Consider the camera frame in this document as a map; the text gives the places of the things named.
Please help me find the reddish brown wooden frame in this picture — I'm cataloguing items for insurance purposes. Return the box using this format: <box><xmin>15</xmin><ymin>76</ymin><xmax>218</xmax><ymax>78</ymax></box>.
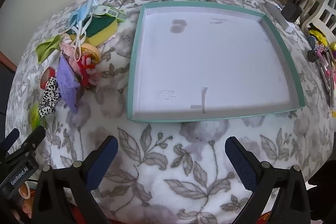
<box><xmin>0</xmin><ymin>51</ymin><xmax>18</xmax><ymax>75</ymax></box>

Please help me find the blue face mask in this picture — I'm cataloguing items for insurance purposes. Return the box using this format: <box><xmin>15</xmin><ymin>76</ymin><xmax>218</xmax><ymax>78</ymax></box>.
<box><xmin>67</xmin><ymin>0</ymin><xmax>100</xmax><ymax>39</ymax></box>

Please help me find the pile of colourful hair accessories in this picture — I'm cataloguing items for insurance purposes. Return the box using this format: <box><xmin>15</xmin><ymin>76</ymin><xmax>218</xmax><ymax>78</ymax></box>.
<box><xmin>306</xmin><ymin>27</ymin><xmax>336</xmax><ymax>109</ymax></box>

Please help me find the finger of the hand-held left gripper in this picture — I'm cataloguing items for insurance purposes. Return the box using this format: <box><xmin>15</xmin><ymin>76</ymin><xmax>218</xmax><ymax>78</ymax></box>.
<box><xmin>5</xmin><ymin>125</ymin><xmax>47</xmax><ymax>165</ymax></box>
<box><xmin>0</xmin><ymin>128</ymin><xmax>20</xmax><ymax>155</ymax></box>

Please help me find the yellow tape roll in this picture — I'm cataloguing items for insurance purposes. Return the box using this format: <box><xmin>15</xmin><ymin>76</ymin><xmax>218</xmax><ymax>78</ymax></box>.
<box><xmin>80</xmin><ymin>44</ymin><xmax>101</xmax><ymax>65</ymax></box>

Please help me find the purple paper card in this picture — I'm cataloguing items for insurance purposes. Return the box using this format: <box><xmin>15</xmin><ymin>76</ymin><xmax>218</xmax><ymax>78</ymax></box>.
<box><xmin>56</xmin><ymin>56</ymin><xmax>82</xmax><ymax>113</ymax></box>

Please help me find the green and yellow sponge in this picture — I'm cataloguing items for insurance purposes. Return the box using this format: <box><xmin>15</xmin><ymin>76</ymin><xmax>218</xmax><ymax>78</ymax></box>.
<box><xmin>67</xmin><ymin>15</ymin><xmax>118</xmax><ymax>46</ymax></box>

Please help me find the white wooden chair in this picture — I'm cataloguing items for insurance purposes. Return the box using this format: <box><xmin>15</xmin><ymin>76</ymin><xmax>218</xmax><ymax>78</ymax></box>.
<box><xmin>299</xmin><ymin>0</ymin><xmax>336</xmax><ymax>35</ymax></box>

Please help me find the red tape roll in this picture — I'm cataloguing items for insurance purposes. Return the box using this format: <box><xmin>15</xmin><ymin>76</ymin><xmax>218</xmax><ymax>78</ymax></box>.
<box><xmin>40</xmin><ymin>68</ymin><xmax>56</xmax><ymax>89</ymax></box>

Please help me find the black power adapter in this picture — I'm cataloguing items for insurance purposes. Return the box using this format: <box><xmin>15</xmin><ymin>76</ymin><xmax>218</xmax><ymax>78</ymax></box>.
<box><xmin>281</xmin><ymin>0</ymin><xmax>303</xmax><ymax>23</ymax></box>

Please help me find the small green cardboard box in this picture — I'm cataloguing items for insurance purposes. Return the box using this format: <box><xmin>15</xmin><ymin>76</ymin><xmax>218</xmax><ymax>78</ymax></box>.
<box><xmin>93</xmin><ymin>5</ymin><xmax>126</xmax><ymax>23</ymax></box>

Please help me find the lime green cloth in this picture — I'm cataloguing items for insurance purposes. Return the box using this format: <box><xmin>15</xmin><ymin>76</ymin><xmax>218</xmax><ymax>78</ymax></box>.
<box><xmin>35</xmin><ymin>35</ymin><xmax>63</xmax><ymax>65</ymax></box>

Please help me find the leopard print scrunchie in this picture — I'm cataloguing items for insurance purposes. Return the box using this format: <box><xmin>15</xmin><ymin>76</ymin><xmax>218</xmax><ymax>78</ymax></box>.
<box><xmin>38</xmin><ymin>77</ymin><xmax>62</xmax><ymax>119</ymax></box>

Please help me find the teal rimmed white tray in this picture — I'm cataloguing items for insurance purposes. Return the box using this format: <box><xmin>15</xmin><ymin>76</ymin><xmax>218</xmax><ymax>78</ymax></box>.
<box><xmin>127</xmin><ymin>1</ymin><xmax>305</xmax><ymax>123</ymax></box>

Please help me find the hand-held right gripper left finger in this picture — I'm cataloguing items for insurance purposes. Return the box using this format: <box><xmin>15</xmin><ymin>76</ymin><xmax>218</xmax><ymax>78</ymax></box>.
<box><xmin>31</xmin><ymin>135</ymin><xmax>119</xmax><ymax>224</ymax></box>

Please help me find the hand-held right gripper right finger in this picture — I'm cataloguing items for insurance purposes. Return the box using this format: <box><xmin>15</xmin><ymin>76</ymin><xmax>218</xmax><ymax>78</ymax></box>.
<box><xmin>225</xmin><ymin>136</ymin><xmax>311</xmax><ymax>224</ymax></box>

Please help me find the white plastic strip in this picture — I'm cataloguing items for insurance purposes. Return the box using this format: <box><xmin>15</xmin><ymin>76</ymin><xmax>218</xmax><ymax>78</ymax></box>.
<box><xmin>266</xmin><ymin>2</ymin><xmax>294</xmax><ymax>32</ymax></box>

